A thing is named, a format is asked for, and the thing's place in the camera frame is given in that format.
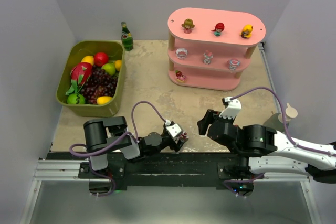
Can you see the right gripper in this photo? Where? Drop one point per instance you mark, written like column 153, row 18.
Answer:
column 213, row 123

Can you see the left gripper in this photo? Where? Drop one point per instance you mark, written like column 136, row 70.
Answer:
column 172, row 140

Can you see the strawberry cake toy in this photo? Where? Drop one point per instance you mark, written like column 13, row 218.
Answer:
column 180, row 77

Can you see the pink planet toy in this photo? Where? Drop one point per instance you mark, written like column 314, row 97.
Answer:
column 233, row 64

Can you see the small pink figure toy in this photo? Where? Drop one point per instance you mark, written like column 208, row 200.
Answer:
column 208, row 56

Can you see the pink round toy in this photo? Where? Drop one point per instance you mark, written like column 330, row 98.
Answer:
column 181, row 53

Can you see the red-haired doll toy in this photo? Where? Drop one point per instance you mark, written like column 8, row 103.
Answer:
column 218, row 29

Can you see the yellow-haired doll toy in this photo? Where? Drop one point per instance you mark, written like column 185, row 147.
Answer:
column 246, row 31

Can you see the brown-haired doll toy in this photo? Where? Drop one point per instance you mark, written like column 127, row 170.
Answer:
column 188, row 26

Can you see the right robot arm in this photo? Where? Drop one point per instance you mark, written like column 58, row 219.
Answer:
column 266, row 150

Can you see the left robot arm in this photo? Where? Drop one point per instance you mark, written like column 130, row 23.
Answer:
column 109, row 134

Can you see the pink three-tier shelf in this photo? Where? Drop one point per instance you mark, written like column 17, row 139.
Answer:
column 230, row 45

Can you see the green soap dispenser bottle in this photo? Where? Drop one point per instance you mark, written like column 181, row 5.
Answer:
column 275, row 120

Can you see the yellow mango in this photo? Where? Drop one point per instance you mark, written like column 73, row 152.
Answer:
column 103, row 100

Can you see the purple grapes bunch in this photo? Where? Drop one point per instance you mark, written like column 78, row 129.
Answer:
column 100, row 84

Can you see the orange fruit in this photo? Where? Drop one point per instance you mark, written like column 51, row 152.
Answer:
column 117, row 65

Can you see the green apple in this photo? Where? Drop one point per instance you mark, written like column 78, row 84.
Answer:
column 109, row 68

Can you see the green glass bottle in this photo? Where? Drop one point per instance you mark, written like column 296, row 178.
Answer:
column 126, row 37

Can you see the pink dragon fruit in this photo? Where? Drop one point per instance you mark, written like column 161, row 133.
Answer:
column 79, row 75

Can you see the yellow lemon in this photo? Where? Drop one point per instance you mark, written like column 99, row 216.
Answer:
column 88, row 59

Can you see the olive green fruit bin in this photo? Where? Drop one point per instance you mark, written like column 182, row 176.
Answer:
column 115, row 51

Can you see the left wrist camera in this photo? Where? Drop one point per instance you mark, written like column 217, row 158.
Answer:
column 173, row 129

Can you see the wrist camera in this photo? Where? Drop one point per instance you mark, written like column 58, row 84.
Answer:
column 173, row 129
column 231, row 108

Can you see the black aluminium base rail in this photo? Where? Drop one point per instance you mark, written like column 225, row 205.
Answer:
column 185, row 169

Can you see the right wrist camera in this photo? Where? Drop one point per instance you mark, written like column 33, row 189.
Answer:
column 231, row 108

